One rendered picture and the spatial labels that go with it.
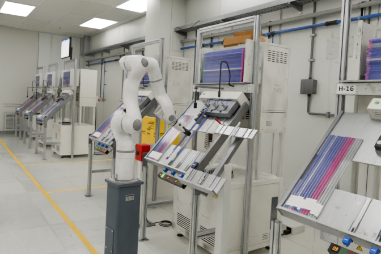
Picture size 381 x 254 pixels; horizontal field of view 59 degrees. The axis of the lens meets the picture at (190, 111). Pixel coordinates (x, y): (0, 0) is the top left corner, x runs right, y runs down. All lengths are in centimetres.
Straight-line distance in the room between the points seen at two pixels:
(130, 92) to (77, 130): 479
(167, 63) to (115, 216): 215
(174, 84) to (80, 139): 341
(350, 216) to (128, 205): 126
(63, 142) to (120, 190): 475
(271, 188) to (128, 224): 125
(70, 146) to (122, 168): 475
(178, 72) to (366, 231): 285
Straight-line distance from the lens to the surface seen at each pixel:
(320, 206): 172
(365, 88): 205
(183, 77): 398
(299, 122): 413
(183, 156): 257
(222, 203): 221
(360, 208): 167
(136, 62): 212
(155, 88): 231
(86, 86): 689
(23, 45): 1086
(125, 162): 216
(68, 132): 684
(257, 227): 292
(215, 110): 264
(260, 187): 283
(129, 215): 224
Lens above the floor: 124
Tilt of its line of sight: 2 degrees down
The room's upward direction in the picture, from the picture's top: 3 degrees clockwise
